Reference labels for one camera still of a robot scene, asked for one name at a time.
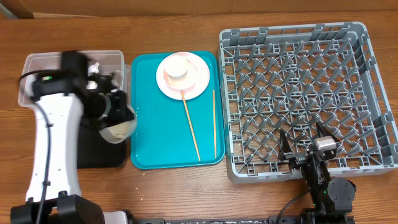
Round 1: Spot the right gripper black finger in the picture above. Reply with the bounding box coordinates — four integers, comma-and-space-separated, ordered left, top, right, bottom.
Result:
278, 129, 293, 161
315, 121, 339, 144

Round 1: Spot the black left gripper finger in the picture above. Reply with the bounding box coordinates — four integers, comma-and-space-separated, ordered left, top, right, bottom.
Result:
107, 90, 136, 127
95, 73, 117, 93

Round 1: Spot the white rice pile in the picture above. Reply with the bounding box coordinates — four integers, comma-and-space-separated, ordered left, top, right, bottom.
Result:
108, 122, 130, 139

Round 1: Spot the white napkin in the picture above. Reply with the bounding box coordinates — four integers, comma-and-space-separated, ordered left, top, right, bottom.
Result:
86, 62, 100, 90

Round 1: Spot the grey bowl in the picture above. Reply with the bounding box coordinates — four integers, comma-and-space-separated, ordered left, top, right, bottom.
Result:
99, 105, 137, 144

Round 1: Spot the wooden chopstick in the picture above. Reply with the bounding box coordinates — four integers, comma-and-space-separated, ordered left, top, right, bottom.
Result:
212, 90, 217, 159
180, 91, 201, 161

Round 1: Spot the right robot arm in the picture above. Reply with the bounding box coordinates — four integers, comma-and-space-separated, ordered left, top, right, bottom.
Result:
275, 121, 356, 223

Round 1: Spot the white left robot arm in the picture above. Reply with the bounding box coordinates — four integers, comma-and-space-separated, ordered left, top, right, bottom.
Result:
10, 50, 137, 223

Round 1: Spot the clear plastic bin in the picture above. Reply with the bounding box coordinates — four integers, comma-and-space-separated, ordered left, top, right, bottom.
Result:
18, 50, 131, 110

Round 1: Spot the black plastic tray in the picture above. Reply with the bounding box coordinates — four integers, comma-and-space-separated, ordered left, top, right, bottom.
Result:
77, 119, 127, 169

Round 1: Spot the teal serving tray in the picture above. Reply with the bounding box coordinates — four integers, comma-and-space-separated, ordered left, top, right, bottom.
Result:
130, 51, 226, 169

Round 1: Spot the grey dish rack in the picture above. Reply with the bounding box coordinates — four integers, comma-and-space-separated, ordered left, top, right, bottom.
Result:
218, 22, 397, 184

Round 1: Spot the cream cup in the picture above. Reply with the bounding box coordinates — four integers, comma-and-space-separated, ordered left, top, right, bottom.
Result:
164, 55, 189, 78

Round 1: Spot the pink bowl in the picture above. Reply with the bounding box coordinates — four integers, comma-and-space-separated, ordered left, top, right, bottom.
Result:
164, 59, 197, 90

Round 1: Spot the white plate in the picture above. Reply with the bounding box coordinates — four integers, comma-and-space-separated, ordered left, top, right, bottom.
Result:
156, 52, 210, 100

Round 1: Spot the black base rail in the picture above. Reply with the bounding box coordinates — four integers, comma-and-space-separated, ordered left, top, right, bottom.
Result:
102, 211, 355, 224

